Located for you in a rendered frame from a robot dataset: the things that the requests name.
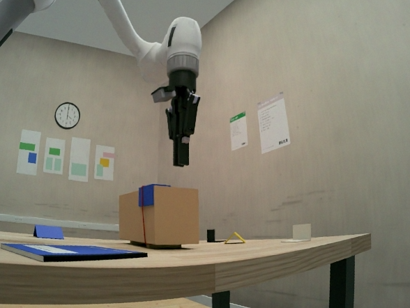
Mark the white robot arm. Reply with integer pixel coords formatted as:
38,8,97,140
0,0,202,103

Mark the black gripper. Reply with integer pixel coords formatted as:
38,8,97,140
165,70,200,167

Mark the blue notebook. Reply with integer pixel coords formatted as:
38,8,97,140
1,243,148,262

